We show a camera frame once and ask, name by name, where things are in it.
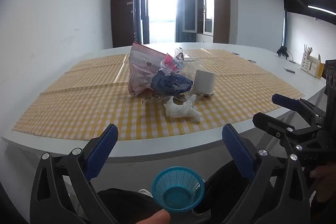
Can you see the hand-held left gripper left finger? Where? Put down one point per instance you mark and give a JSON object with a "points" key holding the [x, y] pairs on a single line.
{"points": [[101, 153]]}

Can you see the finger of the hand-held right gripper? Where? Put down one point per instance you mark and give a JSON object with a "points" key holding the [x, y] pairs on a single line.
{"points": [[270, 125], [284, 101]]}

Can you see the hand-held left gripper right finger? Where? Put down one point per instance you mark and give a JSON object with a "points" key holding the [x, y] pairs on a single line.
{"points": [[237, 153]]}

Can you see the white tissue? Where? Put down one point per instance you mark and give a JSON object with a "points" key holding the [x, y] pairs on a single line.
{"points": [[178, 109]]}

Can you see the blue plastic mesh basket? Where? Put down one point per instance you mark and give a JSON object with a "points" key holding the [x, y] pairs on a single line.
{"points": [[178, 197]]}

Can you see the clear plastic film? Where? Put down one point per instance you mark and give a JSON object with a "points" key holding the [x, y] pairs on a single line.
{"points": [[155, 98]]}

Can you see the white paper cup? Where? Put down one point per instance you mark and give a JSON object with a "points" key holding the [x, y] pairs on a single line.
{"points": [[204, 82]]}

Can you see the pink and white plastic bag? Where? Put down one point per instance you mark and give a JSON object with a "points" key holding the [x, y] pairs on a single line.
{"points": [[141, 69]]}

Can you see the blue wrapper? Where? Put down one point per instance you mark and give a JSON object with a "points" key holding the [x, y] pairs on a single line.
{"points": [[168, 83]]}

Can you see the clear plastic bag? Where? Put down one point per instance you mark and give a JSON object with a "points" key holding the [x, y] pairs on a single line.
{"points": [[190, 66]]}

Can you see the pink printed plastic wrapper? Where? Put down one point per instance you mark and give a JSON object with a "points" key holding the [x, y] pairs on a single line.
{"points": [[169, 62]]}

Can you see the person's right hand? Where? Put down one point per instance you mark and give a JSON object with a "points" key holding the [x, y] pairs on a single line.
{"points": [[324, 174]]}

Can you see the person's left hand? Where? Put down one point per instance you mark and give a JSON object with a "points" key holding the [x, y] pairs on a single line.
{"points": [[155, 217]]}

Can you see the small black flat object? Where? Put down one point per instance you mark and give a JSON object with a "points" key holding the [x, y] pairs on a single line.
{"points": [[289, 70]]}

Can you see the white and yellow desk organiser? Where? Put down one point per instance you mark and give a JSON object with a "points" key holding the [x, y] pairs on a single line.
{"points": [[309, 65]]}

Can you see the black device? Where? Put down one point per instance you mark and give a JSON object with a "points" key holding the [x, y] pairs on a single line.
{"points": [[283, 52]]}

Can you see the yellow checked tablecloth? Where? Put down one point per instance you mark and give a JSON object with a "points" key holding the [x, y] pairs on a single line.
{"points": [[78, 108]]}

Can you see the person's black pants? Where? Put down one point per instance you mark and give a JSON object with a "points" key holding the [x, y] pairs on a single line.
{"points": [[126, 203]]}

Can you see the white shoe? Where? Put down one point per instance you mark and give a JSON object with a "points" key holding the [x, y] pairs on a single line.
{"points": [[145, 192]]}

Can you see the ceiling light strip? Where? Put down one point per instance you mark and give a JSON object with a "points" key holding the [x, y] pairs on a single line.
{"points": [[320, 9]]}

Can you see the brown cabinet with glass door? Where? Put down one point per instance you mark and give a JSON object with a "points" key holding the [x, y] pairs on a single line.
{"points": [[220, 16]]}

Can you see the white framed glass door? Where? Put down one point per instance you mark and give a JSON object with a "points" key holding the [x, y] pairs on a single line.
{"points": [[189, 14]]}

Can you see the dark brown wardrobe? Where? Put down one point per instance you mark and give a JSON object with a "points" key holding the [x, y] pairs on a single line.
{"points": [[123, 16]]}

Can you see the bright window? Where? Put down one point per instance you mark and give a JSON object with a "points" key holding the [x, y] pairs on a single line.
{"points": [[161, 8]]}

